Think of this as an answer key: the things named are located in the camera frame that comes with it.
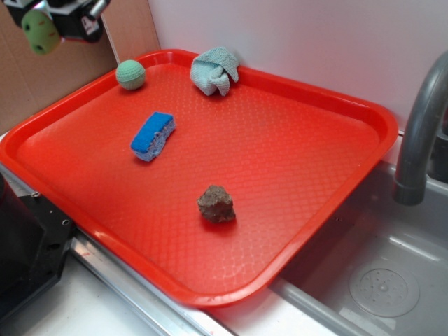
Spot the brown rock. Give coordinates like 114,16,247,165
197,185,236,223

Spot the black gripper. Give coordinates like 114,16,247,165
3,1,110,43

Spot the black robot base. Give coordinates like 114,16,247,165
1,176,75,323

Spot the green dimpled ball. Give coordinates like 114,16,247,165
115,59,146,90

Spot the light blue folded cloth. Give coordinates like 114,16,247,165
190,47,239,97

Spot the red plastic tray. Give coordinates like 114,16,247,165
1,50,398,308

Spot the green plush animal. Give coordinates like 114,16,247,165
21,10,62,55

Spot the brown cardboard panel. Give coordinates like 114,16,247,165
1,4,117,134

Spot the blue sponge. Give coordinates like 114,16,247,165
130,112,176,162

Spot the grey plastic sink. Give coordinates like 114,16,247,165
271,163,447,335

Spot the grey faucet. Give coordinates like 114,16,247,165
393,52,447,206

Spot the light wooden board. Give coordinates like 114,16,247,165
101,0,160,68

